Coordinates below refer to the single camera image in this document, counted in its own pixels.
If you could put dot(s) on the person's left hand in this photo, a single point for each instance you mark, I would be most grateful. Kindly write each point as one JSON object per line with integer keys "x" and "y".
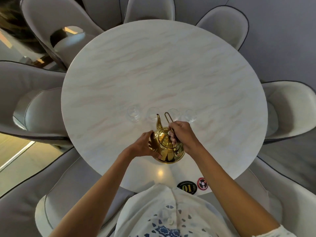
{"x": 139, "y": 146}

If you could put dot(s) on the person's right hand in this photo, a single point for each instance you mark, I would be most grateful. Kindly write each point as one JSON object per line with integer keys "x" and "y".
{"x": 186, "y": 136}

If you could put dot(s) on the person's right fingers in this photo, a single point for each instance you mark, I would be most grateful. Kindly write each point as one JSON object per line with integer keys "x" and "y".
{"x": 174, "y": 138}

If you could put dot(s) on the person's left thumb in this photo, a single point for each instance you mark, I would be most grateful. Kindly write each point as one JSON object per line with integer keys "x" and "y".
{"x": 148, "y": 134}

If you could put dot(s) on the golden metal teapot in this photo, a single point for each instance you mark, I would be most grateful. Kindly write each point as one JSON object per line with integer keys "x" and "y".
{"x": 170, "y": 155}

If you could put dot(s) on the person's left forearm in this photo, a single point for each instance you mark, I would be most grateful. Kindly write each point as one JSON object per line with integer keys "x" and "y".
{"x": 98, "y": 190}

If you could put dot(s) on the person's right forearm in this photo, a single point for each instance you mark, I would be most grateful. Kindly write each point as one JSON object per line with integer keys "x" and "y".
{"x": 229, "y": 185}

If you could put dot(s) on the clear glass cup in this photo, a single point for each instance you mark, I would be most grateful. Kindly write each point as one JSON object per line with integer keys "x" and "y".
{"x": 133, "y": 114}
{"x": 191, "y": 116}
{"x": 152, "y": 114}
{"x": 174, "y": 113}

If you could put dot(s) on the black oval sticker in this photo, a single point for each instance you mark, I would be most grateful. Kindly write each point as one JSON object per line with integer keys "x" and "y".
{"x": 187, "y": 188}

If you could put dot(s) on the red round sticker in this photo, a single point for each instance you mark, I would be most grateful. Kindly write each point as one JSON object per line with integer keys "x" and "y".
{"x": 203, "y": 183}

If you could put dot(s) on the white blue patterned shirt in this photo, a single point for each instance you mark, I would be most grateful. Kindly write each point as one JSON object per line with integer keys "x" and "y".
{"x": 160, "y": 212}

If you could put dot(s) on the grey upholstered chair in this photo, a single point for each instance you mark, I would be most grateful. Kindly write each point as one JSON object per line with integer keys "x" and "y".
{"x": 37, "y": 194}
{"x": 288, "y": 108}
{"x": 29, "y": 103}
{"x": 148, "y": 8}
{"x": 227, "y": 24}
{"x": 44, "y": 19}
{"x": 103, "y": 9}

